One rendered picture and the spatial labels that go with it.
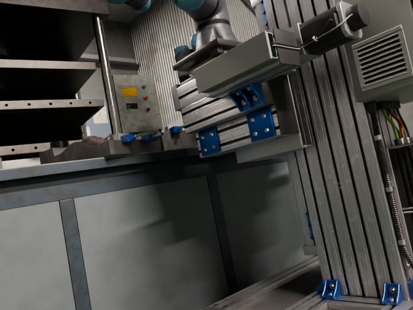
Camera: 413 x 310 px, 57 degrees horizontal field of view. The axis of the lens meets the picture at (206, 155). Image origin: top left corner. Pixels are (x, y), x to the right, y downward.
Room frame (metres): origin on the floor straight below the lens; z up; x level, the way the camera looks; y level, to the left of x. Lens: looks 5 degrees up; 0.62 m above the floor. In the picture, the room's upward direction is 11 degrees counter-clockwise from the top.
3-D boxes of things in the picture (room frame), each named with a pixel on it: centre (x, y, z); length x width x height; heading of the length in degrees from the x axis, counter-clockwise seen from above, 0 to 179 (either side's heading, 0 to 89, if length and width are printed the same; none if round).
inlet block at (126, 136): (1.40, 0.27, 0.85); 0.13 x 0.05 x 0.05; 52
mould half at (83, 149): (1.61, 0.46, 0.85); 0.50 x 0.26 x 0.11; 52
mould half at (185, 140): (1.88, 0.21, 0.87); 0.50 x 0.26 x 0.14; 35
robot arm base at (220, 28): (1.22, -0.10, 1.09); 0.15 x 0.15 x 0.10
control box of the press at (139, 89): (2.58, 0.43, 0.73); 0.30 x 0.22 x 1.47; 125
